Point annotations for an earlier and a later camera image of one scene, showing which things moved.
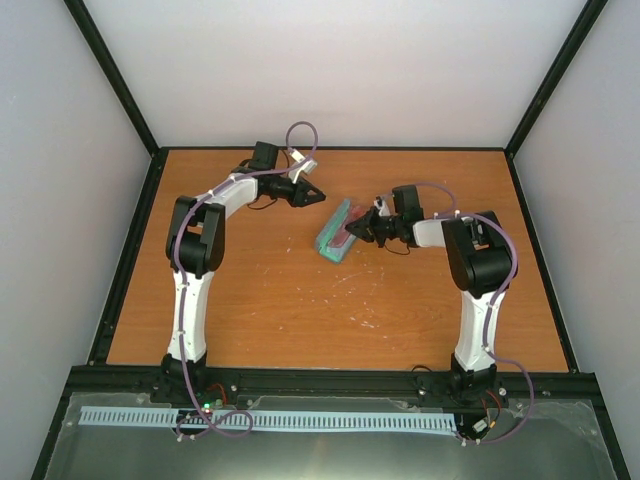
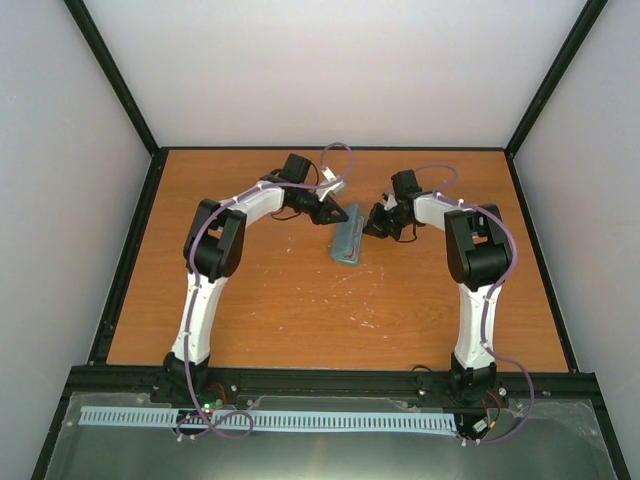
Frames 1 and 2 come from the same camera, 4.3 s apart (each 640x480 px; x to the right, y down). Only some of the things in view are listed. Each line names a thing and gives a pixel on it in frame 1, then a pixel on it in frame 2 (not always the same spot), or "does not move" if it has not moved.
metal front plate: [536, 440] does not move
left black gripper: [298, 193] to [324, 216]
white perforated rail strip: [357, 420] does not move
